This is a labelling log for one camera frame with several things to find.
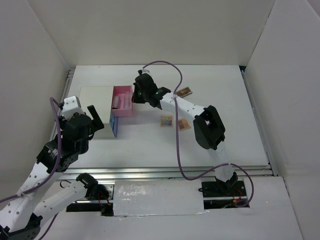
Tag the white drawer cabinet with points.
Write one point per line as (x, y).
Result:
(96, 102)

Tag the clear lip gloss tube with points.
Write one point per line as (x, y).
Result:
(127, 100)

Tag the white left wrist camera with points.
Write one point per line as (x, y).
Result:
(71, 105)

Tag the colourful eyeshadow palette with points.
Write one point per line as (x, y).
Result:
(166, 121)

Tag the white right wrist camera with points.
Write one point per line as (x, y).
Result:
(143, 71)

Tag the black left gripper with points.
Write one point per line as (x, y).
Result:
(97, 123)

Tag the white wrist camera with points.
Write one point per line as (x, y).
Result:
(71, 105)
(143, 71)

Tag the square blush palette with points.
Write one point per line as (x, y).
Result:
(183, 124)

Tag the light blue drawer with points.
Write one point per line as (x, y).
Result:
(111, 119)

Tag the pink drawer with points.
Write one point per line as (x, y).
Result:
(120, 91)

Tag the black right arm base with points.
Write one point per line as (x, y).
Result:
(213, 189)

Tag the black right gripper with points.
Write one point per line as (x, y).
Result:
(135, 98)

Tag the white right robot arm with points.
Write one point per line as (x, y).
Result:
(209, 130)

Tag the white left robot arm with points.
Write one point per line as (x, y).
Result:
(26, 212)

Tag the purple blue drawer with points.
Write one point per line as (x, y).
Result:
(115, 126)

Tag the clear tube with black cap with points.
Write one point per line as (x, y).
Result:
(116, 102)

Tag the long brown eyeshadow palette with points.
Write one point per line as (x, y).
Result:
(184, 92)

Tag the aluminium frame rail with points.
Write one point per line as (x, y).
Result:
(153, 173)

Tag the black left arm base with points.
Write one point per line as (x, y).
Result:
(101, 202)

